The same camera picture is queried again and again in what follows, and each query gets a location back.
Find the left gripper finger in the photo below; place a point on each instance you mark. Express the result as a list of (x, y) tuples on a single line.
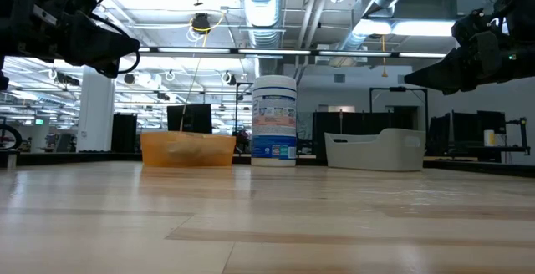
[(109, 69), (104, 44)]

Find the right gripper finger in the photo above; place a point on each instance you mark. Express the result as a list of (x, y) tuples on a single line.
[(460, 89), (447, 71)]

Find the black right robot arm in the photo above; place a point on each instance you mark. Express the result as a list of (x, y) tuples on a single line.
[(520, 2)]

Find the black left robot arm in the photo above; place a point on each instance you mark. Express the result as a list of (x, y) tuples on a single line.
[(12, 15)]

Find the black monitors row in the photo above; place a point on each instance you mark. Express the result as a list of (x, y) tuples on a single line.
[(464, 125)]

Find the white pillar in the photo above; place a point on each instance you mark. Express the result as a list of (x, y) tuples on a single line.
[(96, 111)]

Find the white roll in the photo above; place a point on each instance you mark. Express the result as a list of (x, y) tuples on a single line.
[(489, 138)]

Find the black cabinet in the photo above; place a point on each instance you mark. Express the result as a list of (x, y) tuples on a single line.
[(124, 134)]

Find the black desk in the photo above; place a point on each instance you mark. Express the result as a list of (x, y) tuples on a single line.
[(497, 149)]

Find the black clamp stand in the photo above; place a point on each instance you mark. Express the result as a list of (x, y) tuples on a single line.
[(523, 134)]

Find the black monitor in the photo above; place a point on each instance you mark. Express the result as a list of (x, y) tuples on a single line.
[(190, 119)]

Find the grey plastic bin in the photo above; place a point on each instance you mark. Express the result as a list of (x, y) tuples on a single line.
[(376, 150)]

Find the black partition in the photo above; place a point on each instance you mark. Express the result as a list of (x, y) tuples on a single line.
[(355, 121)]

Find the orange plastic bin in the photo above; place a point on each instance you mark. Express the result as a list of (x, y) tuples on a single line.
[(188, 148)]

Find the black wheel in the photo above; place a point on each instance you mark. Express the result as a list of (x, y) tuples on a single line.
[(16, 136)]

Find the long ceiling light bar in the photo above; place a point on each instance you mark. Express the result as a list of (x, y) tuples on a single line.
[(267, 51)]

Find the white wipes canister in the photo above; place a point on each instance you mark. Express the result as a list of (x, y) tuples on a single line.
[(273, 115)]

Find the black frame stand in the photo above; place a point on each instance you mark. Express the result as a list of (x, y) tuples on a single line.
[(399, 89)]

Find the black aluminium table frame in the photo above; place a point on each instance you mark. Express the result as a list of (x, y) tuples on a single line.
[(75, 158)]

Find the black ceiling camera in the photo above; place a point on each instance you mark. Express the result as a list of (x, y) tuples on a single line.
[(201, 23)]

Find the ribbed silver ventilation duct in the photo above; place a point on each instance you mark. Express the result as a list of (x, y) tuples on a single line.
[(263, 11)]

